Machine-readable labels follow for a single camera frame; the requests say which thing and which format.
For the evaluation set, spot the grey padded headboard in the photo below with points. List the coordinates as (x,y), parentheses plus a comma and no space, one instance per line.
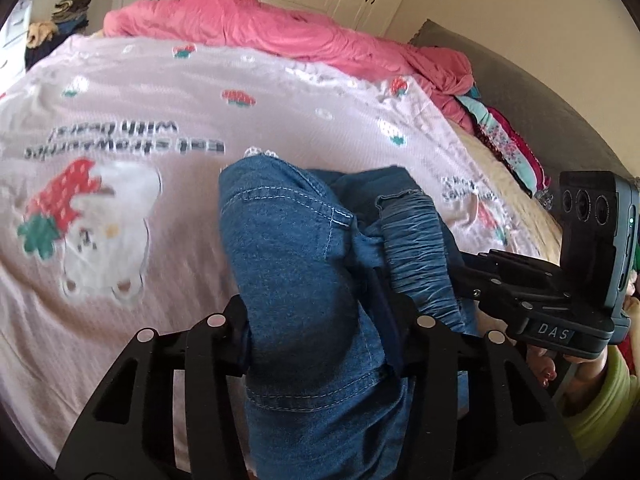
(525,95)

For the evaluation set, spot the person's right hand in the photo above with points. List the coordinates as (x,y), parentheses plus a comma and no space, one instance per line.
(550,372)

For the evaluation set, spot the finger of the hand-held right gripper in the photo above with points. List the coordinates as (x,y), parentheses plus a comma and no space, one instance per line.
(525,265)
(495,295)

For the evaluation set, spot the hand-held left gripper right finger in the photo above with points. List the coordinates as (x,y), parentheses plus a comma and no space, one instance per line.
(425,347)

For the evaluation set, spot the beige quilted bed sheet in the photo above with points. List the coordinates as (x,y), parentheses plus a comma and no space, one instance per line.
(520,200)

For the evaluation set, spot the blue denim pants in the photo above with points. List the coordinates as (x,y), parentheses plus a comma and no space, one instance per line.
(290,260)

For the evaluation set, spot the pile of folded clothes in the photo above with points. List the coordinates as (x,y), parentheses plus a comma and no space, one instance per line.
(70,12)

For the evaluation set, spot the pink strawberry printed blanket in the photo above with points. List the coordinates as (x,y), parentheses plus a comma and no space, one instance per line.
(200,110)

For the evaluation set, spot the person's green sleeved forearm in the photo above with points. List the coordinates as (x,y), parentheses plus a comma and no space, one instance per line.
(610,410)

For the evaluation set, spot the pink duvet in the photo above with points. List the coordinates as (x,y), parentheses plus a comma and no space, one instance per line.
(275,25)

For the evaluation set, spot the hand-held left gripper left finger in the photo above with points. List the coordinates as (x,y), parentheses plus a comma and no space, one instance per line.
(235,342)

